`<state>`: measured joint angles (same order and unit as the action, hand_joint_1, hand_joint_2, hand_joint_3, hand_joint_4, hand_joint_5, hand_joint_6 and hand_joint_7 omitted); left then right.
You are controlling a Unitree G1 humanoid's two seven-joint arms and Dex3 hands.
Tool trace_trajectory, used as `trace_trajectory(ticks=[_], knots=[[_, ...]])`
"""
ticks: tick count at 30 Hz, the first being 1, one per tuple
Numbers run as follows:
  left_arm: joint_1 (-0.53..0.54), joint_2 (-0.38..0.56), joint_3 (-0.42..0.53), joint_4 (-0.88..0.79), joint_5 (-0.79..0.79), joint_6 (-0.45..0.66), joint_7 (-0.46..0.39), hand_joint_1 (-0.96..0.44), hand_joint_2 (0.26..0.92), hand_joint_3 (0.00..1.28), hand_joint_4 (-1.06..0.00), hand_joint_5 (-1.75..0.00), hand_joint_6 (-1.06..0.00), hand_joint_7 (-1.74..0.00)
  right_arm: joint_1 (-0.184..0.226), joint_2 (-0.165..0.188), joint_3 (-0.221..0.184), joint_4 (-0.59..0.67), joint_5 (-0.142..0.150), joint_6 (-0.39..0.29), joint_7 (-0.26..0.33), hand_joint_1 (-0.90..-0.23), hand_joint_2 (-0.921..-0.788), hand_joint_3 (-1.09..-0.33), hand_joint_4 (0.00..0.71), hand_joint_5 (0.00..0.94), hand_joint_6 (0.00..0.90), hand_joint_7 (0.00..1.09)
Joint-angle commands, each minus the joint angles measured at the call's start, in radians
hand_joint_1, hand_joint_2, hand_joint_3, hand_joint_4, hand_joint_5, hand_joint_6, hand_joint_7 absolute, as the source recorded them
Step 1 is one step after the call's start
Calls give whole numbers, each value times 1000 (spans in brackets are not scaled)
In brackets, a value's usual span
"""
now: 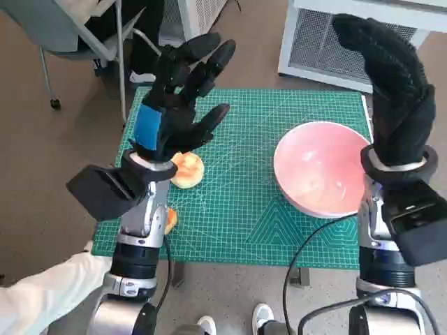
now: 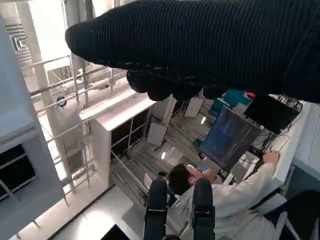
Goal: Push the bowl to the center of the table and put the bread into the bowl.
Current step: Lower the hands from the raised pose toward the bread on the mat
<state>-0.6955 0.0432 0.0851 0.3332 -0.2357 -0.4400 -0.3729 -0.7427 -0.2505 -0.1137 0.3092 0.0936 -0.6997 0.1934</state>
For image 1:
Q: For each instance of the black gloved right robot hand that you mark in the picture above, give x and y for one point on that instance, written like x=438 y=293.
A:
x=398 y=104

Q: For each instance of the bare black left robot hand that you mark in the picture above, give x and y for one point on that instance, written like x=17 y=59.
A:
x=174 y=115

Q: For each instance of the round bread bun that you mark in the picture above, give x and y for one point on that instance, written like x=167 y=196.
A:
x=190 y=172

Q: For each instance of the pink bowl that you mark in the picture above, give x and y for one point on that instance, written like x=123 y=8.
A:
x=314 y=164

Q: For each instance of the long braided bread loaf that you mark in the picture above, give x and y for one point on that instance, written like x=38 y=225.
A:
x=172 y=220

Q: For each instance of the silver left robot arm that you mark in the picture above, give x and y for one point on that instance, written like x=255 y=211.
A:
x=139 y=223

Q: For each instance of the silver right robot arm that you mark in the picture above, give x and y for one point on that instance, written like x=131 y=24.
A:
x=380 y=265

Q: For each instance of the seated person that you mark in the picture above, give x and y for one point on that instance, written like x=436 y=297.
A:
x=146 y=35

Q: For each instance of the small white grille appliance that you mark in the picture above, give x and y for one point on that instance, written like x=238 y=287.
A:
x=199 y=17

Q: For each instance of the green cutting mat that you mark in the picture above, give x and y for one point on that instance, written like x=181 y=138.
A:
x=237 y=195

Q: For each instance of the large white mesh-front appliance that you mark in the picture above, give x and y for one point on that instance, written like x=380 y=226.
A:
x=314 y=35

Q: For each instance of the grey chair with metal legs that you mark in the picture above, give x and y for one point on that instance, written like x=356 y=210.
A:
x=52 y=28

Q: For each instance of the black table leg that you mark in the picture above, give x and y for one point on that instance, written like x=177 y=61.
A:
x=300 y=277
x=179 y=274

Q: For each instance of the white shoe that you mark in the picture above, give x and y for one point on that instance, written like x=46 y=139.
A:
x=262 y=314
x=206 y=324

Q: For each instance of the person in white clothing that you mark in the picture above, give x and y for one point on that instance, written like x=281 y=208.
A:
x=42 y=296

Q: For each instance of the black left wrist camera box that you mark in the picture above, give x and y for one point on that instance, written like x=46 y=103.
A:
x=101 y=192

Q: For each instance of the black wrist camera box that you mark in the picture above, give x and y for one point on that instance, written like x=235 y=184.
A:
x=419 y=223
x=101 y=192

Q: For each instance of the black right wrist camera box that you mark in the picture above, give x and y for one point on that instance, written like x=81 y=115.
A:
x=419 y=223

